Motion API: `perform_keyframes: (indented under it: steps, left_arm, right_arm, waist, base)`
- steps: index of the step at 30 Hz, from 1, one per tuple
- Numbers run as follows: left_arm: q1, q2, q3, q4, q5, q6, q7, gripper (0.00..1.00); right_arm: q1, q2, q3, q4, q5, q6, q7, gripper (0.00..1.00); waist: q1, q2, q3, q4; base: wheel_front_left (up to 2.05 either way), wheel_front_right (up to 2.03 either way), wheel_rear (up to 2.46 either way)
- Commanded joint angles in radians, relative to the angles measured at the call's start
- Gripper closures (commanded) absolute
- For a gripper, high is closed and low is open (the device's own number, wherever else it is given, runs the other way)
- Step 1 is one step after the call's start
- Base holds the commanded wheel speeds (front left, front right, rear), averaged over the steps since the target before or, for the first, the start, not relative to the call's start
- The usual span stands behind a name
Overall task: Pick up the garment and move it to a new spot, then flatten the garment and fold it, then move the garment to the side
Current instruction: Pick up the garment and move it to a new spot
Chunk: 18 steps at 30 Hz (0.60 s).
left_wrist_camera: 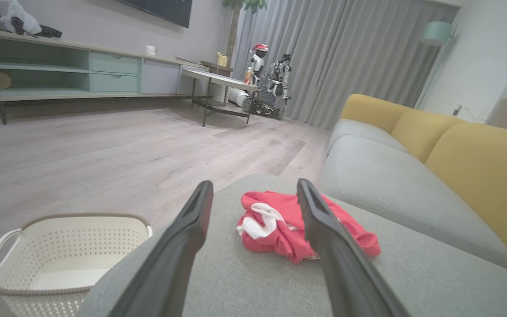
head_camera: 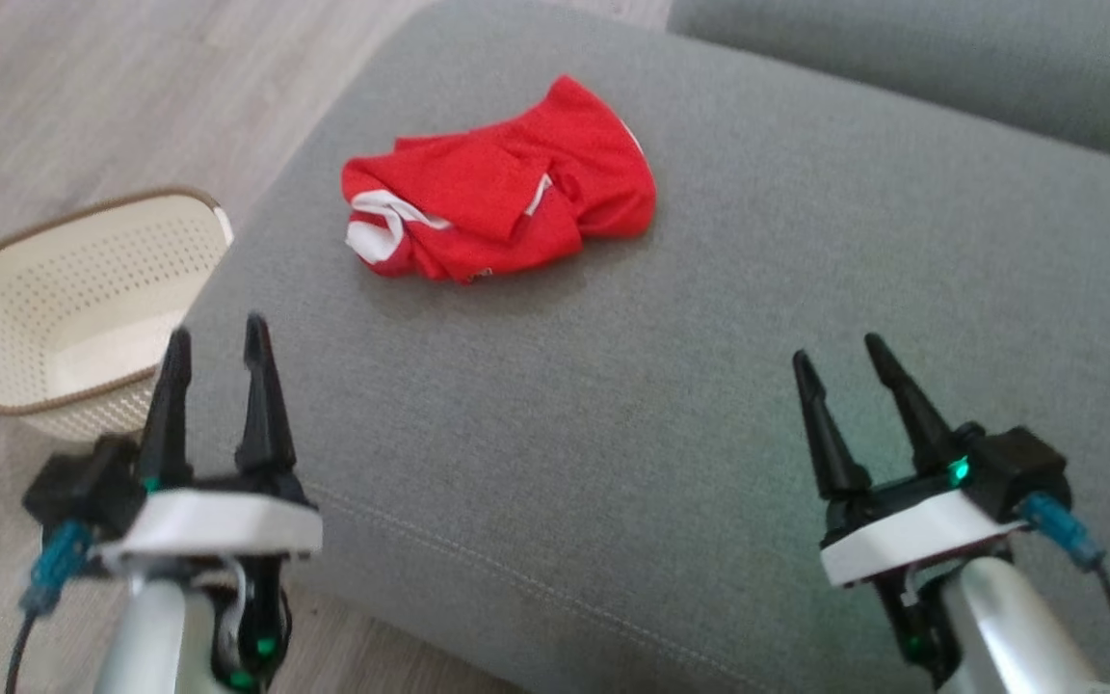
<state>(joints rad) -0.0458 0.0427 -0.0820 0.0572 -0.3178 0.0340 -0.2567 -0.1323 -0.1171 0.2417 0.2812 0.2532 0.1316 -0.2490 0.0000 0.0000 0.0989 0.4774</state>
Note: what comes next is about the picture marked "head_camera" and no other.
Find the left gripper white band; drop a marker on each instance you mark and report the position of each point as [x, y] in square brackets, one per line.
[218, 525]

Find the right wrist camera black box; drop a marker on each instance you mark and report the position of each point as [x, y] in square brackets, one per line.
[1017, 467]

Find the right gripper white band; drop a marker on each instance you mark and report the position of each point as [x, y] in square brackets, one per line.
[911, 535]

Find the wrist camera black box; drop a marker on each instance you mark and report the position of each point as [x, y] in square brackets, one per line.
[1017, 467]
[83, 482]

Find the grey sofa seat cushion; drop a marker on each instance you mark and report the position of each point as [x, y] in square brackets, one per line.
[661, 386]

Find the grey sofa back cushion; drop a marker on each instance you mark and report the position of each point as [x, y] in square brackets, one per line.
[950, 67]

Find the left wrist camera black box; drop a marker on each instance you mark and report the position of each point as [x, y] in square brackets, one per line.
[83, 482]

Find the cream perforated laundry basket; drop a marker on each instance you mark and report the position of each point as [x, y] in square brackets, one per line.
[73, 299]

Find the red sports shorts white trim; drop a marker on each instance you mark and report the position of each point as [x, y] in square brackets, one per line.
[507, 193]

